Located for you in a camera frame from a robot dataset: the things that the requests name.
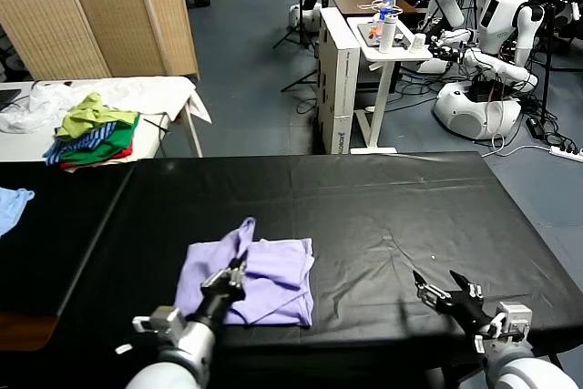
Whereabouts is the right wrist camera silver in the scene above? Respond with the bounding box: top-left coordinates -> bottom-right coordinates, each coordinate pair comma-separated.
496,301 -> 533,343

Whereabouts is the tall white cardboard box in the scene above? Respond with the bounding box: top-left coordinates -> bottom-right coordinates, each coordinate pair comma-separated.
317,7 -> 361,156

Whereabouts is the white cable coil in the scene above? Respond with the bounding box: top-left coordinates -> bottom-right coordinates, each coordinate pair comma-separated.
357,0 -> 402,16

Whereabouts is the white rolling side table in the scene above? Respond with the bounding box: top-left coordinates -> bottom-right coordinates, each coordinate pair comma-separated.
345,15 -> 433,155

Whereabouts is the white floor cable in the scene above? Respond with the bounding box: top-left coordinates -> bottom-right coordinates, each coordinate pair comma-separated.
482,133 -> 552,158

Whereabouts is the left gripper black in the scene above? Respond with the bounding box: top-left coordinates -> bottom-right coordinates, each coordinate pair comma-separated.
193,250 -> 250,329

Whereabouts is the blue striped garment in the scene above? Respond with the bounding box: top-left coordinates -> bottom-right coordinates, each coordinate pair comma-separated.
43,122 -> 131,168

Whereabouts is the black light stand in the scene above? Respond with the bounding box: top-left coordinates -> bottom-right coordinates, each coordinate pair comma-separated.
539,1 -> 559,124

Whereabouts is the white insulated bottle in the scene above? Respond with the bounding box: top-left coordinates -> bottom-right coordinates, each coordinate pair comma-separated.
377,15 -> 396,55

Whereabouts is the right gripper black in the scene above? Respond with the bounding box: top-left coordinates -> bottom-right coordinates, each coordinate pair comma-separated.
412,269 -> 496,335

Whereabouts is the white cloth covered table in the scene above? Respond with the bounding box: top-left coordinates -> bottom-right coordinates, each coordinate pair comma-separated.
0,76 -> 213,163

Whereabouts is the green garment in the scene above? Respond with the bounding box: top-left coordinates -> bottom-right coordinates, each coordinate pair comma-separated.
58,113 -> 140,165

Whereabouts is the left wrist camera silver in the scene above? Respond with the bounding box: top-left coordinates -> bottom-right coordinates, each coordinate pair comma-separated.
131,306 -> 183,340

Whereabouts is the white power strip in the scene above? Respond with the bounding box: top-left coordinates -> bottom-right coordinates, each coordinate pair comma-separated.
548,145 -> 583,162

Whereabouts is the black strap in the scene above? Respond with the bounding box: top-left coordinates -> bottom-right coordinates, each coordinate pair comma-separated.
143,118 -> 170,135

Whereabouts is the beige garment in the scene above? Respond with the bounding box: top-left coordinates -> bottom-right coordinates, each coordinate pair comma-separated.
61,159 -> 138,175

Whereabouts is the small black table cover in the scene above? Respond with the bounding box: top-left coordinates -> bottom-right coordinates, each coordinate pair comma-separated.
0,161 -> 134,317

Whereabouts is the small white robot base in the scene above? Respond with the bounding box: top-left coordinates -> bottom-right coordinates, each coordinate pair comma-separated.
287,4 -> 322,34

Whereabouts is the light blue garment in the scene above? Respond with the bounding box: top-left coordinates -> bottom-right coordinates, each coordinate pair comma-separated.
0,187 -> 36,239

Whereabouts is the bamboo folding screen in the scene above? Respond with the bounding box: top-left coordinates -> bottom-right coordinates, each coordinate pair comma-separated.
0,0 -> 200,82

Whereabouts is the lavender t-shirt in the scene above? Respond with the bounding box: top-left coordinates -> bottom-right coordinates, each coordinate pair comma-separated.
174,216 -> 316,329

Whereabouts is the black tripod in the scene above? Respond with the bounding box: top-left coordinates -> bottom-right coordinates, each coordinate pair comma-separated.
271,0 -> 319,51

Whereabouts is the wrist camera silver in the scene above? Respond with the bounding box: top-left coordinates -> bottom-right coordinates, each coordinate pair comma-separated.
496,301 -> 533,343
131,306 -> 183,340

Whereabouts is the large black table cover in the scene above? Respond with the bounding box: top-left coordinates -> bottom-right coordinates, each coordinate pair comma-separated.
56,150 -> 583,365

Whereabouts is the white cloth on table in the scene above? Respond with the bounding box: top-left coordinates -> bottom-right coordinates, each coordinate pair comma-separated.
0,83 -> 81,135

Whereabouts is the grey tablet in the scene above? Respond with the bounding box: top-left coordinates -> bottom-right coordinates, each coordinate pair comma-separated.
357,23 -> 411,49

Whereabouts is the white humanoid robot with base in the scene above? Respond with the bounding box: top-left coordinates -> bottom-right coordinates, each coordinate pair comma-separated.
427,0 -> 547,142

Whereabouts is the yellow-green garment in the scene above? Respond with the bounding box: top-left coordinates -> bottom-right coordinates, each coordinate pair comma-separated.
54,92 -> 139,142

